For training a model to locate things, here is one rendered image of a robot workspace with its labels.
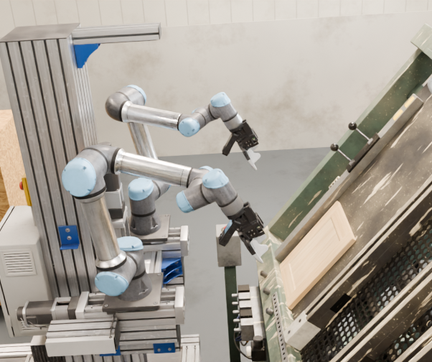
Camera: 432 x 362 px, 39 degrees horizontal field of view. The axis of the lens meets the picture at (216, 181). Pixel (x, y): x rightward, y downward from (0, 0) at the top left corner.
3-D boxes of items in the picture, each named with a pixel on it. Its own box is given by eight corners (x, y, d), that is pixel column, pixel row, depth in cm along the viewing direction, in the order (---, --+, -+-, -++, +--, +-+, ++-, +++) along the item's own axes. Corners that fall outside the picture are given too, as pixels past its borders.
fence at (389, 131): (280, 256, 288) (273, 252, 287) (420, 98, 255) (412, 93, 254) (281, 262, 284) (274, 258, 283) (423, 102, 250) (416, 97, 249)
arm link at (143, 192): (125, 212, 283) (121, 186, 277) (140, 199, 293) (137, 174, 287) (147, 216, 278) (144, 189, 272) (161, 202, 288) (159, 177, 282)
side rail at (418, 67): (283, 235, 312) (267, 224, 309) (435, 62, 274) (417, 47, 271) (285, 241, 307) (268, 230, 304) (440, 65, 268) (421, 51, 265)
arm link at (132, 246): (150, 261, 244) (146, 232, 238) (138, 281, 233) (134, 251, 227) (121, 259, 247) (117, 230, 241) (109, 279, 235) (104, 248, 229)
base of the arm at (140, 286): (112, 302, 238) (108, 281, 234) (117, 279, 252) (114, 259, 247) (151, 299, 238) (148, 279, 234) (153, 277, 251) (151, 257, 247)
